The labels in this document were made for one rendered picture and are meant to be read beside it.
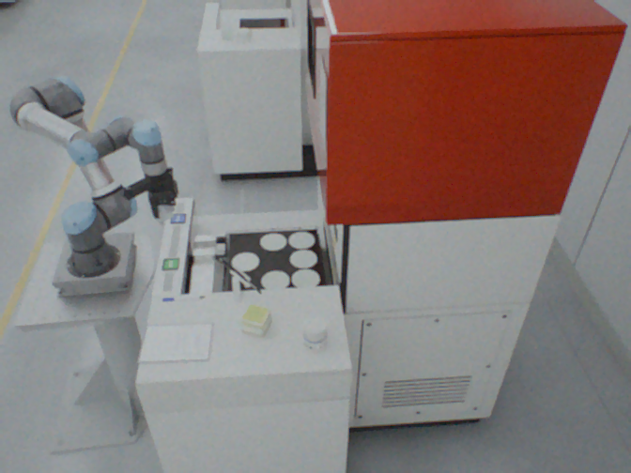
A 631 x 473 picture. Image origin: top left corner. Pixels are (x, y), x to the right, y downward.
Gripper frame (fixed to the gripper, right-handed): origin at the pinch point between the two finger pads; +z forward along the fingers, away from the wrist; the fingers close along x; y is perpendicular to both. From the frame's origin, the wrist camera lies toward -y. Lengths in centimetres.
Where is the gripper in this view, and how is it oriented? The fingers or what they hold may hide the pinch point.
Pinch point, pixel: (159, 221)
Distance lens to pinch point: 194.4
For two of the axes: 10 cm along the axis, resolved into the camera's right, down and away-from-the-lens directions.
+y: 10.0, -0.4, 0.6
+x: -0.7, -6.4, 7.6
